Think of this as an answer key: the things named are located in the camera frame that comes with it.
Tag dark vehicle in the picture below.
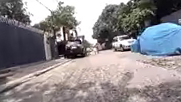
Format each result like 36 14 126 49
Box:
62 37 88 60

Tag row of green trees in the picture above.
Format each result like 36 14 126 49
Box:
87 0 181 47

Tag green roadside tree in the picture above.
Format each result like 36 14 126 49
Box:
30 0 84 46

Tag car under blue cover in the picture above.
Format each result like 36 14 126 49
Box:
128 20 181 61

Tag white car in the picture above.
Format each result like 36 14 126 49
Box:
110 33 139 53

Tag overhead wires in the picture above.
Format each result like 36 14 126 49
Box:
30 0 55 16

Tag grey concrete sidewalk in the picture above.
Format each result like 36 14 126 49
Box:
0 56 76 99

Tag dark blue fence wall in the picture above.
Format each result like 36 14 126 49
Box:
0 6 53 73

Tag grey concrete road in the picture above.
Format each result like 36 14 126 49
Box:
0 39 181 102

